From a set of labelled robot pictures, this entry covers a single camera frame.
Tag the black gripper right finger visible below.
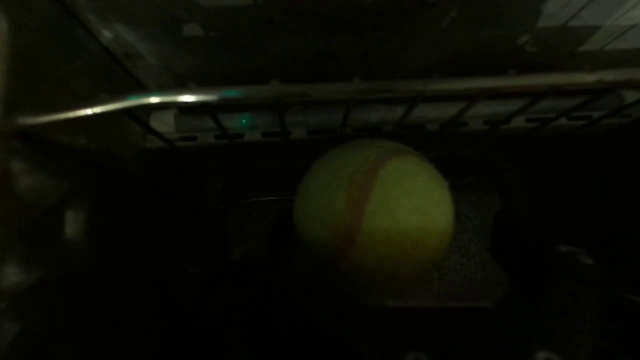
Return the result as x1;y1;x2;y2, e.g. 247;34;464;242
399;189;515;310

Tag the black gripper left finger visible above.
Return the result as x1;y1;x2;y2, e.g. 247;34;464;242
222;191;305;271

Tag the yellow-green tennis ball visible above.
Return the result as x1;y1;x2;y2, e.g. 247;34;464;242
292;139;459;297

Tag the white toaster oven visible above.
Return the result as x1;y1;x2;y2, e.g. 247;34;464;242
0;0;640;360

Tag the metal wire oven rack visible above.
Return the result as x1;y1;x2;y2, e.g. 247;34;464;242
13;66;640;148

